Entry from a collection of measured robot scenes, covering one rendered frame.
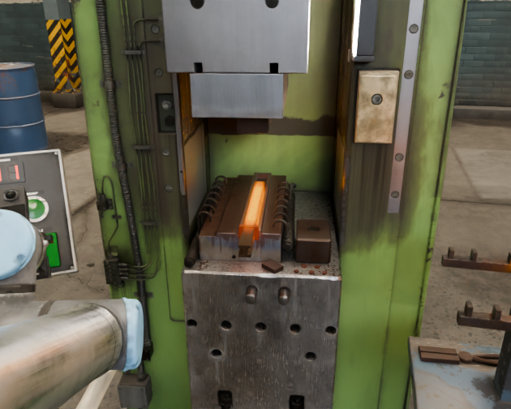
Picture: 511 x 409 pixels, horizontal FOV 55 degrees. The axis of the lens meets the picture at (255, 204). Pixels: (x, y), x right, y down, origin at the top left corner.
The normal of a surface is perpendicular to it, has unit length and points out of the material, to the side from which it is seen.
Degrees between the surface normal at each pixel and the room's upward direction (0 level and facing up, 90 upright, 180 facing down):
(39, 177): 60
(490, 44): 88
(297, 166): 90
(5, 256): 55
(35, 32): 91
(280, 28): 90
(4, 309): 65
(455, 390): 0
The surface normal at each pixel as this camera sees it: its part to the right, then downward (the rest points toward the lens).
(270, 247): -0.09, 0.39
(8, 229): 0.29, -0.23
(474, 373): 0.00, -0.92
